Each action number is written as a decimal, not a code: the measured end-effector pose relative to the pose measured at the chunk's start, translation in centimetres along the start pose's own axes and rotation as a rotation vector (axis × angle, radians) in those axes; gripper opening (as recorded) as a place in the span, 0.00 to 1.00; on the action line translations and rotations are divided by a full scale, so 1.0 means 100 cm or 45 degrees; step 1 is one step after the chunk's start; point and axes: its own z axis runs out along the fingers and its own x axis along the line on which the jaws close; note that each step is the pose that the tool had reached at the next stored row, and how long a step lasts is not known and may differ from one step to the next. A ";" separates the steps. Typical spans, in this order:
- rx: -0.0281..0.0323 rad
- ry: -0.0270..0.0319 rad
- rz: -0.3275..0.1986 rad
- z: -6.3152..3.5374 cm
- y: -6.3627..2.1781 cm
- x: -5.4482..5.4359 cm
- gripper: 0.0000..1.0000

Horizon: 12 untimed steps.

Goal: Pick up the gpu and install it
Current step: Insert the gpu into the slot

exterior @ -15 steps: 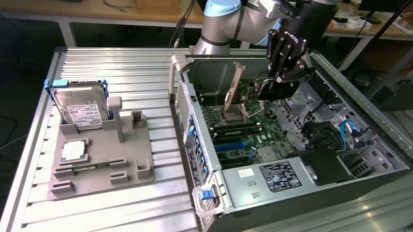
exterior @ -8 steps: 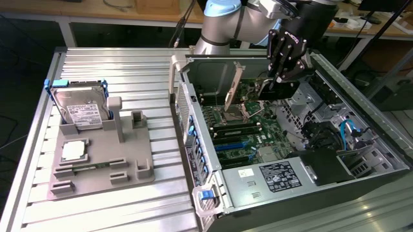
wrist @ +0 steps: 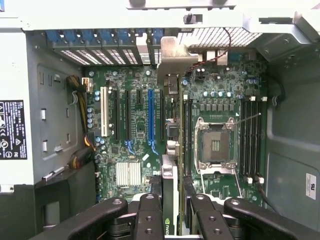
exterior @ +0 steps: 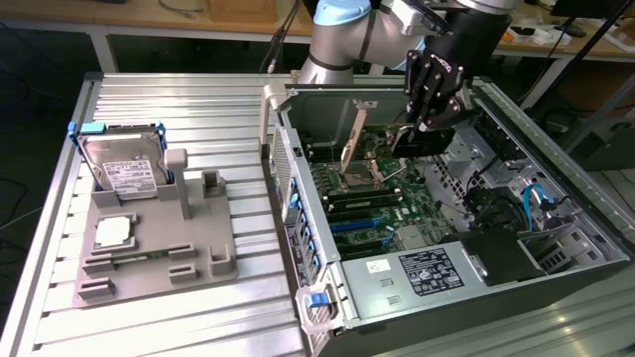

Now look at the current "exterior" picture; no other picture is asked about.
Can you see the silver metal disk bay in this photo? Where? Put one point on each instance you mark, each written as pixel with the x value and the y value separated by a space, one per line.
pixel 462 152

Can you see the hard disk with blue carrier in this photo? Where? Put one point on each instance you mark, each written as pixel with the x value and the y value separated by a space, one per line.
pixel 125 175

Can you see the blue expansion slot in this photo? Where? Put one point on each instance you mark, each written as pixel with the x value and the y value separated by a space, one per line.
pixel 356 225

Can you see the graphics card with metal bracket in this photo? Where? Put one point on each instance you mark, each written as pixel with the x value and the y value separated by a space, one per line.
pixel 422 143

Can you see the metal socket cover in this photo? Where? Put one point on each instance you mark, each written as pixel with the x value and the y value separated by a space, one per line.
pixel 382 171

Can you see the black plastic cover block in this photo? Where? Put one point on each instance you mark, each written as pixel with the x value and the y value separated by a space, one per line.
pixel 497 256

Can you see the CPU socket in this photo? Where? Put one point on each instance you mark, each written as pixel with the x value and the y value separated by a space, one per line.
pixel 360 176

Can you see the black installed RAM stick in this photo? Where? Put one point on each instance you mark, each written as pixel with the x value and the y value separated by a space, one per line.
pixel 357 202

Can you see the wooden desk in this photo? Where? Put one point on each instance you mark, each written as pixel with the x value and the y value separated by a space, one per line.
pixel 75 15

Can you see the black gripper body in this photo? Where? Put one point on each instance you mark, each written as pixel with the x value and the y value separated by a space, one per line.
pixel 472 37

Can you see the grey power supply unit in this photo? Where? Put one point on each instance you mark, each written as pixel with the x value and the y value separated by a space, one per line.
pixel 377 294

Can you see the black slanted pole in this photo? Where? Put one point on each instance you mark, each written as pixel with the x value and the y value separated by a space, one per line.
pixel 590 42

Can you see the black monitor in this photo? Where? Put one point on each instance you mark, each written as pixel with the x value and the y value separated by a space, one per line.
pixel 596 7

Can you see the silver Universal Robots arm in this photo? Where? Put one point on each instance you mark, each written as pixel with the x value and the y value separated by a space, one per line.
pixel 342 37

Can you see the open black PC case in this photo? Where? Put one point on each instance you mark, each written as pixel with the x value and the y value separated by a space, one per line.
pixel 497 320

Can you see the green RAM stick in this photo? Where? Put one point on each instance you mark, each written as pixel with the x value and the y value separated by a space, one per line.
pixel 145 256

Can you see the silver CPU chip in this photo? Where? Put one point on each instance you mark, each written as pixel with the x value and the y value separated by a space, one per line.
pixel 114 230

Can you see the green motherboard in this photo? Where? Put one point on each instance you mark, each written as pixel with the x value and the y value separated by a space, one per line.
pixel 412 212

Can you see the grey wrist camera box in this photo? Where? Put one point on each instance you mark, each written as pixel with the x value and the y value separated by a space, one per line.
pixel 412 22

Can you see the grey plastic parts rack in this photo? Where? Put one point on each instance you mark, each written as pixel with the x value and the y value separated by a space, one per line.
pixel 164 223

